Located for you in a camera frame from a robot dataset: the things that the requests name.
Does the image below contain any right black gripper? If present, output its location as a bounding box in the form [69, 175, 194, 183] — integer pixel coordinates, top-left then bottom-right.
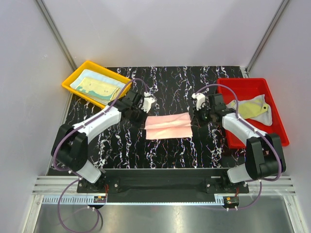
[191, 104, 214, 128]

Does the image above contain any grey towel in bin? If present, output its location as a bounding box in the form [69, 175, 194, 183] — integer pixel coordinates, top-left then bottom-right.
[226, 94, 273, 126]

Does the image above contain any purple cable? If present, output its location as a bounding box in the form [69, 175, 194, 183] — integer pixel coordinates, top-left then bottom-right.
[51, 78, 150, 233]
[194, 83, 284, 211]

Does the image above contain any pink towel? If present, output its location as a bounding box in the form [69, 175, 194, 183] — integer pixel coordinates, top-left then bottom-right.
[145, 112, 192, 140]

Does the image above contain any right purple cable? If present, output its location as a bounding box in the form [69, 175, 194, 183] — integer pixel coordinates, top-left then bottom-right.
[194, 83, 284, 211]

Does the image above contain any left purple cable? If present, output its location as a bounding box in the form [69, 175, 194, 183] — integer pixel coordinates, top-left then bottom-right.
[51, 78, 150, 233]

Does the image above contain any yellow plastic tray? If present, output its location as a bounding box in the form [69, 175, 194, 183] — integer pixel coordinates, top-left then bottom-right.
[62, 61, 130, 109]

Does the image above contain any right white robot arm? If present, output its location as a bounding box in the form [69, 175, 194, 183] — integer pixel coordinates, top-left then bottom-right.
[192, 93, 286, 193]

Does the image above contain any red plastic bin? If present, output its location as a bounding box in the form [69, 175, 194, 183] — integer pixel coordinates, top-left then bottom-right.
[217, 78, 289, 149]

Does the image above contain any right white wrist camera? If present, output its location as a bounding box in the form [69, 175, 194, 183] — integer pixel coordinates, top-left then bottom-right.
[191, 93, 206, 111]

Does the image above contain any right aluminium frame post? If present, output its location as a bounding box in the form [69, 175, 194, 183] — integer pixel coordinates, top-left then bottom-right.
[243, 0, 291, 78]

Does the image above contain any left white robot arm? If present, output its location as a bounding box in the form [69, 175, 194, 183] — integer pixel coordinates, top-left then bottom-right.
[51, 90, 156, 192]

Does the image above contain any pale yellow towel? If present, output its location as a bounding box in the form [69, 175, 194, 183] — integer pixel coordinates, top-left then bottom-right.
[76, 77, 121, 101]

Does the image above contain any slotted white cable duct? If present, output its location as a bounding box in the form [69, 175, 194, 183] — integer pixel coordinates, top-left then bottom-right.
[42, 195, 106, 205]

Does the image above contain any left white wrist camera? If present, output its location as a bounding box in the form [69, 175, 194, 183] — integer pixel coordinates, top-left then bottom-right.
[141, 92, 156, 113]

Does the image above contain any left aluminium frame post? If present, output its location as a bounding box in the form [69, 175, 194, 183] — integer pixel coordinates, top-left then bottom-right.
[34, 0, 78, 71]

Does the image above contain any aluminium frame post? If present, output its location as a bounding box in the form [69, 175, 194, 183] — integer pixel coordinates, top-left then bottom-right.
[243, 0, 291, 78]
[34, 0, 78, 71]

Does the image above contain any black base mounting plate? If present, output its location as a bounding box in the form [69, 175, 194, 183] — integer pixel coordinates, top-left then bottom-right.
[77, 168, 249, 204]

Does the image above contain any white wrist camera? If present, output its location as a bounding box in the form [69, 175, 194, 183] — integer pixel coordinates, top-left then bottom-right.
[141, 92, 156, 113]
[191, 93, 206, 111]

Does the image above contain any light blue towel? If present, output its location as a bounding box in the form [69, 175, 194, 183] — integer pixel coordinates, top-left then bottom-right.
[69, 69, 128, 104]

